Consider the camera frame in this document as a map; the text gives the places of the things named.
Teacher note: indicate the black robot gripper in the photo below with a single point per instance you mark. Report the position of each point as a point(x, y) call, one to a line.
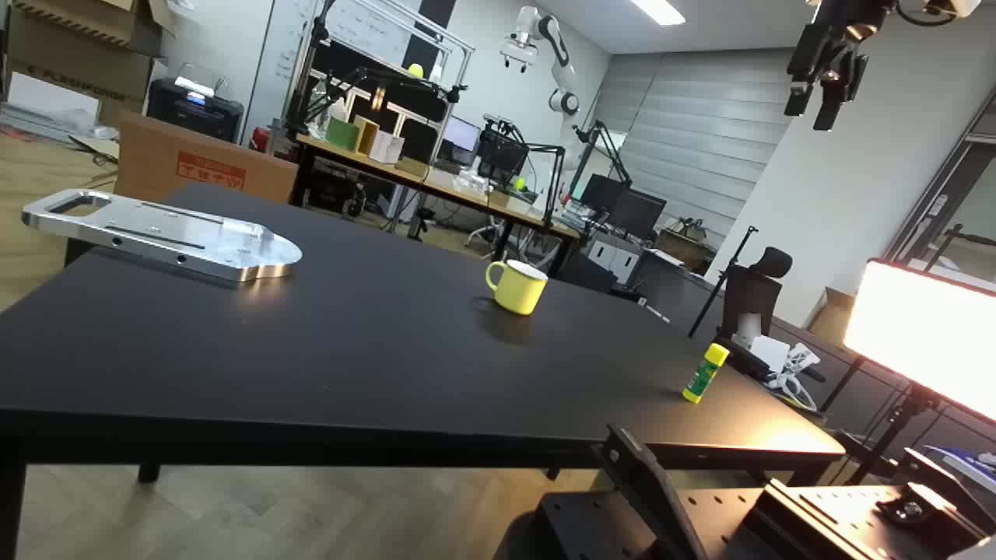
point(840, 29)

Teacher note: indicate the yellow green glue stick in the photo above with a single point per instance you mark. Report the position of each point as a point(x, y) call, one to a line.
point(704, 375)

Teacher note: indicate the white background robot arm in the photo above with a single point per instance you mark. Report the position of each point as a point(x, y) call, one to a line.
point(557, 56)

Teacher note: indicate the black office chair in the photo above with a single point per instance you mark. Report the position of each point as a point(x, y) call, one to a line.
point(756, 283)

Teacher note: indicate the black tripod pole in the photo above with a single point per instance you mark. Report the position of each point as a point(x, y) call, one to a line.
point(720, 280)

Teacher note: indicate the black computer monitor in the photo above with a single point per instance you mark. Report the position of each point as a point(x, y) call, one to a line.
point(625, 207)

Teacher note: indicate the bright white light panel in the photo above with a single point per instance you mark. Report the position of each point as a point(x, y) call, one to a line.
point(922, 332)

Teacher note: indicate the white items pile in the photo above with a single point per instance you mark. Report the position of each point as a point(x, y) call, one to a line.
point(780, 360)

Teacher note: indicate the black desktop device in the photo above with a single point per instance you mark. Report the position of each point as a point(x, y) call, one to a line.
point(502, 152)

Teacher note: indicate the yellow mug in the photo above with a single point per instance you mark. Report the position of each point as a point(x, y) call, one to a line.
point(518, 288)

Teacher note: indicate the long wooden desk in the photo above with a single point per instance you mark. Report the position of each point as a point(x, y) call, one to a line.
point(438, 178)

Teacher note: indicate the black shelf rack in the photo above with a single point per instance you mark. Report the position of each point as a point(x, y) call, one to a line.
point(362, 66)

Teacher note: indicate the green box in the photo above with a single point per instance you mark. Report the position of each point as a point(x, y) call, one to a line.
point(344, 134)

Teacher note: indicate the black printer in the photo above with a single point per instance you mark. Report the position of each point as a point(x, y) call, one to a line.
point(194, 108)

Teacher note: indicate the brown cardboard box red label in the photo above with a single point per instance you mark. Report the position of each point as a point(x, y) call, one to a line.
point(198, 161)

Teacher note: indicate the silver metal plate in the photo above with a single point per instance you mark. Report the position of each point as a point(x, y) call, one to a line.
point(173, 237)

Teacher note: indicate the stacked cardboard boxes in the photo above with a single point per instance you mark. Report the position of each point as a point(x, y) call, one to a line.
point(83, 48)

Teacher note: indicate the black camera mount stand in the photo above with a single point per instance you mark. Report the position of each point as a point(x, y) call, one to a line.
point(675, 514)

